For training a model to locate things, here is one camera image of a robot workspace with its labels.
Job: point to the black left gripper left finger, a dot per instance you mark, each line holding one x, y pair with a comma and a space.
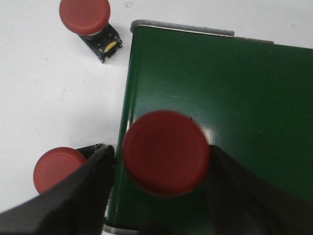
75, 206

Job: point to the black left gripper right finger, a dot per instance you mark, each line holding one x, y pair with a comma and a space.
241, 203

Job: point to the red mushroom push button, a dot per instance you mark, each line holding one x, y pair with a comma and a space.
58, 163
89, 19
166, 153

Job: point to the green conveyor belt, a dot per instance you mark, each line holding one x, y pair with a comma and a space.
253, 99

